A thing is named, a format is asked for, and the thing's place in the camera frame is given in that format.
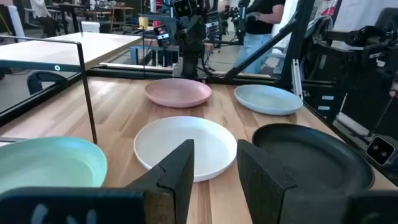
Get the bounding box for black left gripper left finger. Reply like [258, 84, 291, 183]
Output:
[0, 139, 195, 224]

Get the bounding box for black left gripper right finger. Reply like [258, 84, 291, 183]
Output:
[236, 139, 398, 224]

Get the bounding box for white plate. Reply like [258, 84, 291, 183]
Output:
[133, 116, 238, 183]

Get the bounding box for black plate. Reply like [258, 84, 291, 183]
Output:
[251, 123, 376, 191]

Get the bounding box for pink plate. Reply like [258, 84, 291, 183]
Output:
[144, 77, 213, 109]

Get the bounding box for mint green plate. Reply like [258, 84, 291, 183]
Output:
[0, 136, 108, 194]

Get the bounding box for blue bench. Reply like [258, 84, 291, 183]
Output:
[129, 45, 181, 68]

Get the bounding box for person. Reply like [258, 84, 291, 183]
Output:
[29, 0, 60, 38]
[232, 0, 287, 75]

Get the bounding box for wooden background table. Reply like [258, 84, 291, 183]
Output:
[46, 2, 135, 34]

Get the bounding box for light blue plate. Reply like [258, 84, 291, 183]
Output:
[234, 84, 304, 116]

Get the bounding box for white box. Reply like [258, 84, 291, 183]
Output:
[80, 21, 101, 34]

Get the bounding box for black machine beside table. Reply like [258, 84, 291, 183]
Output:
[303, 7, 398, 141]

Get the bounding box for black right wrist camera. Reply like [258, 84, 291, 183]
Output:
[172, 0, 193, 18]

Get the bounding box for black aluminium rig frame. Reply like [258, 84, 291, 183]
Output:
[0, 0, 398, 187]

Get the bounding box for silver aluminium bracket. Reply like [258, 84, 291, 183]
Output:
[290, 58, 304, 100]

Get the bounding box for black table-level camera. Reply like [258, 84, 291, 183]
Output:
[364, 135, 396, 166]

